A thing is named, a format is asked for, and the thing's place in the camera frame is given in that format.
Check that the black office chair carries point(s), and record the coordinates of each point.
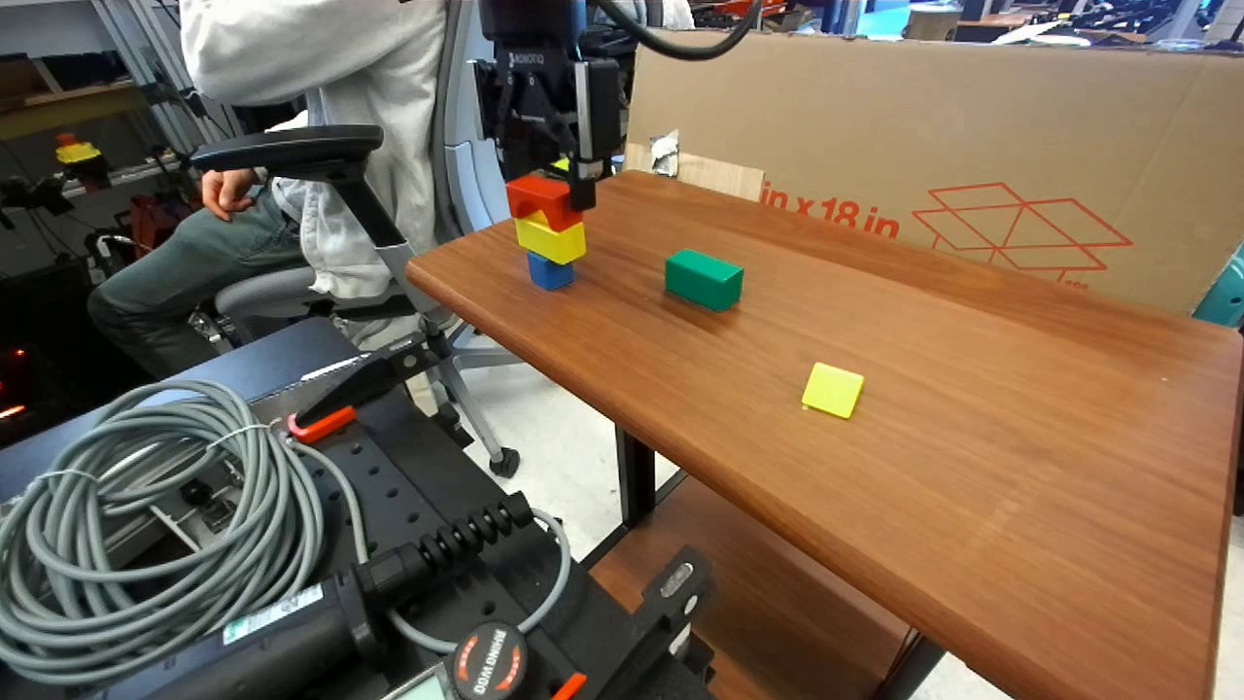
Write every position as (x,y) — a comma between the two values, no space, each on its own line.
(307,150)

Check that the large printed cardboard box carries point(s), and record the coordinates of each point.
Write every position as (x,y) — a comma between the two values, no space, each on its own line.
(907,120)

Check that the orange arch block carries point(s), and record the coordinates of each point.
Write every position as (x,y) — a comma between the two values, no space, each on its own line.
(537,195)

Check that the aluminium frame struts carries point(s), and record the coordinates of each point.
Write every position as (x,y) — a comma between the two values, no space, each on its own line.
(151,80)

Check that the seated person white hoodie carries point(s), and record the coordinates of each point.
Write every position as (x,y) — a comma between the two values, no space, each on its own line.
(323,66)

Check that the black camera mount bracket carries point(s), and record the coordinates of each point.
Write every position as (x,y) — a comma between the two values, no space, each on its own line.
(666,609)

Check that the yellow wedge block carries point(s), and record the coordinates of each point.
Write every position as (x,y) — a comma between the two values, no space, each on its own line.
(834,391)

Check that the green arch block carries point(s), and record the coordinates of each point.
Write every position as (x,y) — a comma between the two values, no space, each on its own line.
(706,278)

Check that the teal green bin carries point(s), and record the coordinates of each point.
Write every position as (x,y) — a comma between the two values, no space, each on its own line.
(1228,296)

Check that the white crumpled plastic bag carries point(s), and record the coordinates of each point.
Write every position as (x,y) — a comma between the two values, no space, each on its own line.
(664,152)

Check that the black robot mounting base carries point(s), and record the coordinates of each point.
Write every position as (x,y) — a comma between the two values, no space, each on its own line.
(404,467)

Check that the yellow rectangular block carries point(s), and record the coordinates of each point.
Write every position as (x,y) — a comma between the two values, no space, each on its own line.
(550,243)

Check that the wooden lower shelf board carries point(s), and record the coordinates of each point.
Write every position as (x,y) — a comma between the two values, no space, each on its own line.
(754,596)

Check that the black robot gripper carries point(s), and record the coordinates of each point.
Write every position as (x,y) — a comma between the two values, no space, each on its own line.
(548,72)

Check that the round black orange knob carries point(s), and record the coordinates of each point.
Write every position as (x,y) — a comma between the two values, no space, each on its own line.
(489,662)

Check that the blue cube block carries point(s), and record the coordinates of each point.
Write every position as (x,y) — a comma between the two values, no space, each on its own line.
(550,273)

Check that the small yellow object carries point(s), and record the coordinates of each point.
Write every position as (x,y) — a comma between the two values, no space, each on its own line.
(81,152)

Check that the seated person's bare hand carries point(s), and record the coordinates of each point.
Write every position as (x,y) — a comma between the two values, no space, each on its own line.
(229,195)

